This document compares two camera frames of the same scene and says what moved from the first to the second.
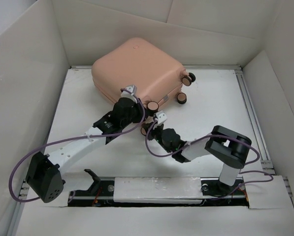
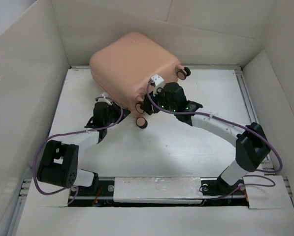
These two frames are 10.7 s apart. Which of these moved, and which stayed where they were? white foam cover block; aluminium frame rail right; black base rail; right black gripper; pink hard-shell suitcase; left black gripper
Moved: left black gripper; right black gripper; pink hard-shell suitcase
Stayed: white foam cover block; aluminium frame rail right; black base rail
